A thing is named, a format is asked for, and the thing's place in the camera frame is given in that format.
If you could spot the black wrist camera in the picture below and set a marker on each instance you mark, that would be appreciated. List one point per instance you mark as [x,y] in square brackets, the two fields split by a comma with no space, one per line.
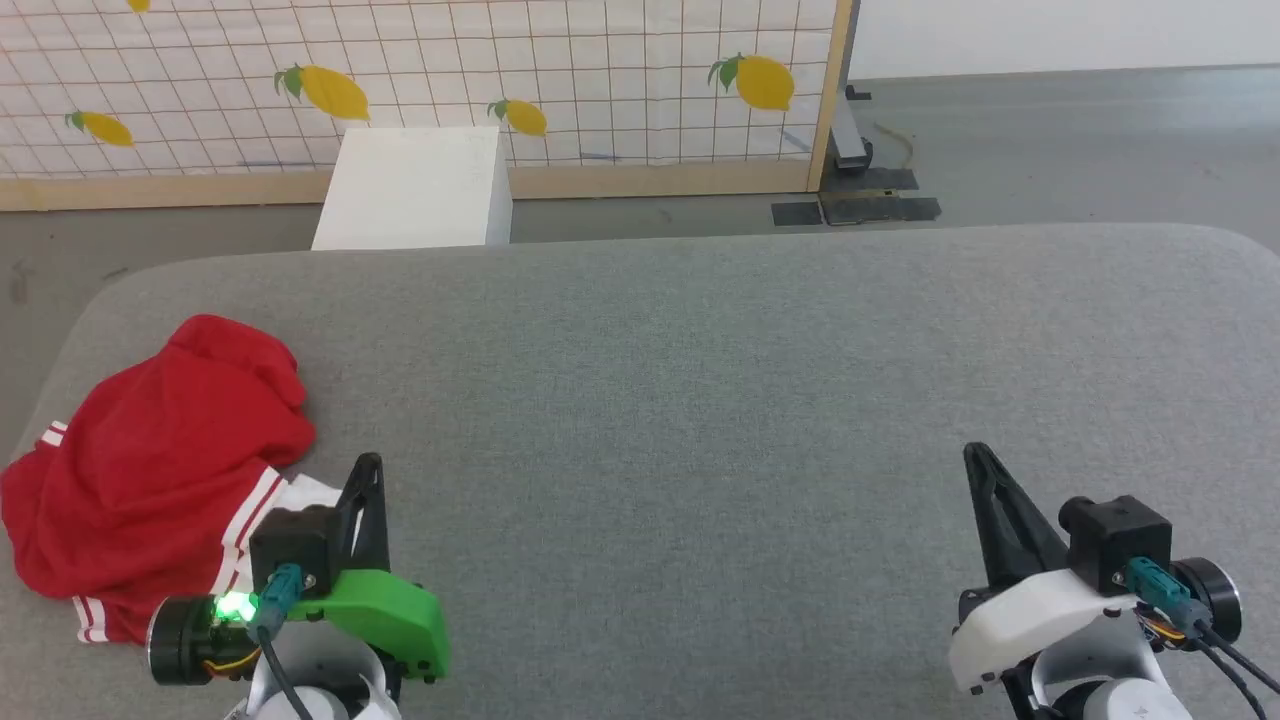
[1115,540]
[292,545]

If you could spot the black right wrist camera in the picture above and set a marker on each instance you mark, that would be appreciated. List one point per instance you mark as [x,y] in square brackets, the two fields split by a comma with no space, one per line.
[1115,540]

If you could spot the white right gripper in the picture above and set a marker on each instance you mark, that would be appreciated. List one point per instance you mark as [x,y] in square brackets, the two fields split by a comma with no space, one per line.
[1020,620]

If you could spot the white box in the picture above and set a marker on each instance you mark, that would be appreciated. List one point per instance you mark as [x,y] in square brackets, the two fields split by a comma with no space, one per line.
[410,190]

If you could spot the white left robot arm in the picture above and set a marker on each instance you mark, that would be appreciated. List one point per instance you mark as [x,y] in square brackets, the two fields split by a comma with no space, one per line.
[330,690]

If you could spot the red garment with white stripes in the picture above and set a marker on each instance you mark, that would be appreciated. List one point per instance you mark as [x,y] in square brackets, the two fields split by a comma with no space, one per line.
[150,450]

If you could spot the grey metal partition support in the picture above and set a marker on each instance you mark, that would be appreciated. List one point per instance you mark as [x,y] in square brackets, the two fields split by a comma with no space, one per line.
[848,135]

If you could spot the black floor tape strip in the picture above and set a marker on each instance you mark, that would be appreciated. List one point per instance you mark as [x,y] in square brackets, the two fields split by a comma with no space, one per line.
[870,180]

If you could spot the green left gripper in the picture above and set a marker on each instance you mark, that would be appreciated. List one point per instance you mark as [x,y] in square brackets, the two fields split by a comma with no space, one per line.
[390,615]

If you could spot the large black floor tape patch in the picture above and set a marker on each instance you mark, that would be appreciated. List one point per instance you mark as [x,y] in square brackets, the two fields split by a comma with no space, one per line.
[880,208]

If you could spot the grey fabric sofa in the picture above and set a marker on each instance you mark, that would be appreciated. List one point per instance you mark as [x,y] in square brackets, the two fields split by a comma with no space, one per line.
[700,400]

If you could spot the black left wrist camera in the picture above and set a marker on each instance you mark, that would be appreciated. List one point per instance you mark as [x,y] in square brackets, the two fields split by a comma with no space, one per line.
[292,545]

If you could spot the small black floor tape patch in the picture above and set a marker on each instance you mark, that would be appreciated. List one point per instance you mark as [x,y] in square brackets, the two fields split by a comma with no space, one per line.
[796,214]

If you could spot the lemon tile print partition panel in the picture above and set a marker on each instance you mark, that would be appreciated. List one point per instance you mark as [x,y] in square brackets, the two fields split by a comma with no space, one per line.
[600,60]

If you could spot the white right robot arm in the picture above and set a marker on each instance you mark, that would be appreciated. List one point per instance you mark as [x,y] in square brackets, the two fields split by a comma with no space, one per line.
[1100,685]

